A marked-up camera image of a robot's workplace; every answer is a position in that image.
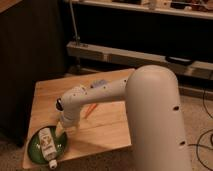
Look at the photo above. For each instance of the wooden shelf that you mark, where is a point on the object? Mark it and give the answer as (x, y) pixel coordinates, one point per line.
(142, 8)

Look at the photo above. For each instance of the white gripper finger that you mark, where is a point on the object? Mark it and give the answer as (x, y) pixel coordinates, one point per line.
(59, 130)

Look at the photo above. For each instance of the metal pole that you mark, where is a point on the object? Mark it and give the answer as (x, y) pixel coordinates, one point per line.
(77, 37)

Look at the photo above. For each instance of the black handle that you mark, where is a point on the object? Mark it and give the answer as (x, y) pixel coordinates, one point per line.
(178, 61)

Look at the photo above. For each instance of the dark cabinet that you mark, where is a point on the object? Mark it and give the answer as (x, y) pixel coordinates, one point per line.
(31, 50)

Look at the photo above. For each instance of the green ceramic bowl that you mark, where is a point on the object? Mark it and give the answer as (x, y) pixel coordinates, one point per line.
(34, 149)

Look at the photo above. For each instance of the orange carrot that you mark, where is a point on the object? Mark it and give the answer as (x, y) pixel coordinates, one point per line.
(90, 109)

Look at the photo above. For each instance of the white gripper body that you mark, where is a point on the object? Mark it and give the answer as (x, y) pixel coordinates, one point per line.
(69, 120)

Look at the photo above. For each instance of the grey metal rail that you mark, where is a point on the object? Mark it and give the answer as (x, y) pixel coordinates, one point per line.
(197, 69)

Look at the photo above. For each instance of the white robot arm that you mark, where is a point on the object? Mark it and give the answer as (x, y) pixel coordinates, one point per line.
(153, 109)

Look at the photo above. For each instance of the wooden table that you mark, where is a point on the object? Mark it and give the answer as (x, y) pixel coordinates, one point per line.
(104, 130)

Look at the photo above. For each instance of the white plastic bottle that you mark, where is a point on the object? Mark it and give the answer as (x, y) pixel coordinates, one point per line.
(48, 148)

